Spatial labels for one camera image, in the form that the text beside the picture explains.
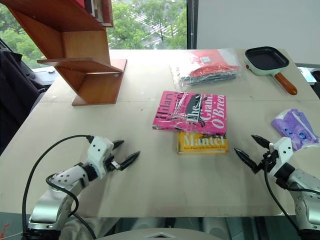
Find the clear plastic bag with clothes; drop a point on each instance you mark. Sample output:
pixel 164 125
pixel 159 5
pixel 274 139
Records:
pixel 207 68

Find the dark window frame post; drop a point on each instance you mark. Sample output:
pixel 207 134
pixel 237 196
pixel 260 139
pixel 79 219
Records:
pixel 192 25

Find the zigzag wooden bookshelf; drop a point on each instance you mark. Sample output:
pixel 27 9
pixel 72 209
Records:
pixel 82 50

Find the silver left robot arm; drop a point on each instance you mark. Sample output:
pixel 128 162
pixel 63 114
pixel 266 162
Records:
pixel 62 185

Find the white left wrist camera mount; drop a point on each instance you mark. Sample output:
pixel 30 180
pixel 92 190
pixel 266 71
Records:
pixel 98 152

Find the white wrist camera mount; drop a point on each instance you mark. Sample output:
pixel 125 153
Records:
pixel 282 155
pixel 98 152

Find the pink paperback book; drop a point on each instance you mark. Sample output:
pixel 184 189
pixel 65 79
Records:
pixel 197 112

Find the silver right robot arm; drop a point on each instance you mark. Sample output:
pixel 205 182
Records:
pixel 303 190

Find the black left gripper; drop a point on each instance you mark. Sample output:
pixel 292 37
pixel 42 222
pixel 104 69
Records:
pixel 110 163

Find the silver robot torso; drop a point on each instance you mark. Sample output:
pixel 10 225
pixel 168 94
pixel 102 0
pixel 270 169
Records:
pixel 160 233

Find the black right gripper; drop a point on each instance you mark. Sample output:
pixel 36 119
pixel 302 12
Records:
pixel 268 157

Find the purple tissue pack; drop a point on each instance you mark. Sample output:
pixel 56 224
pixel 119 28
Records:
pixel 295 125

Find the black chair with dark cloth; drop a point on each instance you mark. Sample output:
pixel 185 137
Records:
pixel 15 100

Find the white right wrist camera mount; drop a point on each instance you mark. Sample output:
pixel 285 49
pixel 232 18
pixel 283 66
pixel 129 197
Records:
pixel 282 155

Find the yellow paperback book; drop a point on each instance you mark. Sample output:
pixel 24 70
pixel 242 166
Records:
pixel 202 145

